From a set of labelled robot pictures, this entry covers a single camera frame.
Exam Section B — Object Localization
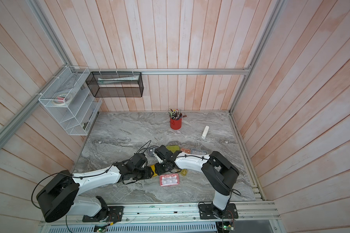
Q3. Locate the yellow lid white pillbox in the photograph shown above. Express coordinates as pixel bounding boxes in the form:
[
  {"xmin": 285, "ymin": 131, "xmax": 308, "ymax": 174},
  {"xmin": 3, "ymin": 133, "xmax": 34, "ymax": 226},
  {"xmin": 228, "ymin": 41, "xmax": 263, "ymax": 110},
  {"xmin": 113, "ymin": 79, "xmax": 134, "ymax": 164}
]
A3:
[{"xmin": 150, "ymin": 165, "xmax": 158, "ymax": 177}]

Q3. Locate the red pillbox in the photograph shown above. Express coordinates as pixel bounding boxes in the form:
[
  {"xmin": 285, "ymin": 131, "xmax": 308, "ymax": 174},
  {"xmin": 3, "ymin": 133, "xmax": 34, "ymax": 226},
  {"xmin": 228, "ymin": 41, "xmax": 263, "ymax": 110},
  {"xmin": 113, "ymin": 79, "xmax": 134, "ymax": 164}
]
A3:
[{"xmin": 159, "ymin": 173, "xmax": 179, "ymax": 187}]

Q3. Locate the green lid white pillbox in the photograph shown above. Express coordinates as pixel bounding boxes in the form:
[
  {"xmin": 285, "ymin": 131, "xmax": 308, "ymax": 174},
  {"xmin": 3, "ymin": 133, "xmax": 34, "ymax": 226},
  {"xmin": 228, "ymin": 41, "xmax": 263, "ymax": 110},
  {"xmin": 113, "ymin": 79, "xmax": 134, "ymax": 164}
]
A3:
[{"xmin": 166, "ymin": 145, "xmax": 180, "ymax": 153}]

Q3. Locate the small yellow pillbox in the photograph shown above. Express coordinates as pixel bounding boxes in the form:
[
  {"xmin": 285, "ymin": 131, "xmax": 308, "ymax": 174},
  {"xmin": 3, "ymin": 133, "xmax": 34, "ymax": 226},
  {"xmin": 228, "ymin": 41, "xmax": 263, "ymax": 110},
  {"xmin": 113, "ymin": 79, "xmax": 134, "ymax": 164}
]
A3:
[{"xmin": 180, "ymin": 169, "xmax": 188, "ymax": 176}]

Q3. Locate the orange pillbox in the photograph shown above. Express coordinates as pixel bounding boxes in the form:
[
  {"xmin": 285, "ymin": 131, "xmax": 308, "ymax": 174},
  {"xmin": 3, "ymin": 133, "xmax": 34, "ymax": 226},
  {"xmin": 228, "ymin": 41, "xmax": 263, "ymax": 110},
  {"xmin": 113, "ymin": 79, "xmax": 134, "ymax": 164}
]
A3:
[{"xmin": 180, "ymin": 148, "xmax": 191, "ymax": 154}]

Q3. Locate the blue pillbox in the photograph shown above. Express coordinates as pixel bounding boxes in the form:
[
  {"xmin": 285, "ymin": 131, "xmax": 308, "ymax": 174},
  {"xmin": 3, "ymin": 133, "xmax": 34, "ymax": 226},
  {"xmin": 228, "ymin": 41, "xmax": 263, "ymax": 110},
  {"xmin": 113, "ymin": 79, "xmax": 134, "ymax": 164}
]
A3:
[{"xmin": 191, "ymin": 149, "xmax": 208, "ymax": 155}]

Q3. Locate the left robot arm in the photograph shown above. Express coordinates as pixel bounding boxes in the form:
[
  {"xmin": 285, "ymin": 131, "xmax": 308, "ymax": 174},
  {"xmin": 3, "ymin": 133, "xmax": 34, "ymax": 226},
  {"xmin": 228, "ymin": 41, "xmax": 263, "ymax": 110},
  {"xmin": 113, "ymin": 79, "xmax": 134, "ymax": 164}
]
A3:
[{"xmin": 36, "ymin": 153, "xmax": 155, "ymax": 222}]

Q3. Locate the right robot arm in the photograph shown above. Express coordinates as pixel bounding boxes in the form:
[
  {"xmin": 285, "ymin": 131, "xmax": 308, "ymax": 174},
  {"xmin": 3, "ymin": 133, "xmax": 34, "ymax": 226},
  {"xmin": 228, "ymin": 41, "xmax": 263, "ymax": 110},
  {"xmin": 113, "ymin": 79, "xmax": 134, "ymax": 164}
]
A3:
[{"xmin": 152, "ymin": 145, "xmax": 240, "ymax": 219}]

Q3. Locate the red pen cup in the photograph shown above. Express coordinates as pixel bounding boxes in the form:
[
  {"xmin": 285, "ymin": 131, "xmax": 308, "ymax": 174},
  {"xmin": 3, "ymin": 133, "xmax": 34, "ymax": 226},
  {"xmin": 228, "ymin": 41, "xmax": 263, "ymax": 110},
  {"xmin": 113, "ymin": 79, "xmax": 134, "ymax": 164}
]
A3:
[{"xmin": 170, "ymin": 117, "xmax": 182, "ymax": 130}]

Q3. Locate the white rectangular device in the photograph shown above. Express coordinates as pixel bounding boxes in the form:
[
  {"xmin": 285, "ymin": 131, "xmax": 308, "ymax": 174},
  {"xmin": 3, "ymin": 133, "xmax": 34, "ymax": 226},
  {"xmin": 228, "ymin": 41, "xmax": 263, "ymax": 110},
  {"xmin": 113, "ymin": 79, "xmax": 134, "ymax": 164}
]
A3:
[{"xmin": 201, "ymin": 126, "xmax": 210, "ymax": 139}]

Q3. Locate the black mesh basket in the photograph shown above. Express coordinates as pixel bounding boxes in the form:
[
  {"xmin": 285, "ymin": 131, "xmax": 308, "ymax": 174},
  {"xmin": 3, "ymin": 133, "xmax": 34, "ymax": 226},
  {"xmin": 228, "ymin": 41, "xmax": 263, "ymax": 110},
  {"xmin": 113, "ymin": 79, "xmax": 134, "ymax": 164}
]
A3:
[{"xmin": 86, "ymin": 71, "xmax": 144, "ymax": 98}]

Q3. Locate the tape roll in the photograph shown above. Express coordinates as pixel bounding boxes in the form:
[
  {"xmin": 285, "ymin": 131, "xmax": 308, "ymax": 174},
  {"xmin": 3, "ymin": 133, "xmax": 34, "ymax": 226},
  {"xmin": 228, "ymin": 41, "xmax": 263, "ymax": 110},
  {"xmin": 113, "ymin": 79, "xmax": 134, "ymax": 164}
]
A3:
[{"xmin": 52, "ymin": 93, "xmax": 72, "ymax": 106}]

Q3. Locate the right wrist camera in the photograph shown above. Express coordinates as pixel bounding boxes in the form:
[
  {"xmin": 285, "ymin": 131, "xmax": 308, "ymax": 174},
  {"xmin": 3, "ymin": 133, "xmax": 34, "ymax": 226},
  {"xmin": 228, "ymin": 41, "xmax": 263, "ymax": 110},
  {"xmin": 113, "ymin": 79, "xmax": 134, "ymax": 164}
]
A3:
[{"xmin": 154, "ymin": 150, "xmax": 163, "ymax": 164}]

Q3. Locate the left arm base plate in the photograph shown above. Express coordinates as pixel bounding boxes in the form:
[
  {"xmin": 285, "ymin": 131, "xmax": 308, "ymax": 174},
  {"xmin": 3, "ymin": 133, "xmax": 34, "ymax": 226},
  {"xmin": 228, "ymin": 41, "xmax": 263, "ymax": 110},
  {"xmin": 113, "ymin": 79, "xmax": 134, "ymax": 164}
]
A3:
[{"xmin": 82, "ymin": 206, "xmax": 124, "ymax": 223}]

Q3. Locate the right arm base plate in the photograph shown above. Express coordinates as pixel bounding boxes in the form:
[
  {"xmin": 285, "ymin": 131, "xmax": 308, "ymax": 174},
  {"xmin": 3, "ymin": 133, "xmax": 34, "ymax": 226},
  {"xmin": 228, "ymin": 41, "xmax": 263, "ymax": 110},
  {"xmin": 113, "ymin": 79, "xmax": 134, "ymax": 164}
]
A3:
[{"xmin": 197, "ymin": 202, "xmax": 238, "ymax": 220}]

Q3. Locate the white wire shelf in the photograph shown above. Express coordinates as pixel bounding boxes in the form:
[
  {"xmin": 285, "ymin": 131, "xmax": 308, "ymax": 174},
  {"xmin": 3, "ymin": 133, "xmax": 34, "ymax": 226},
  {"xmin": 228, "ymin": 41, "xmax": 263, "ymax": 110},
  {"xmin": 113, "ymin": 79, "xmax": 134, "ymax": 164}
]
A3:
[{"xmin": 39, "ymin": 66, "xmax": 102, "ymax": 136}]

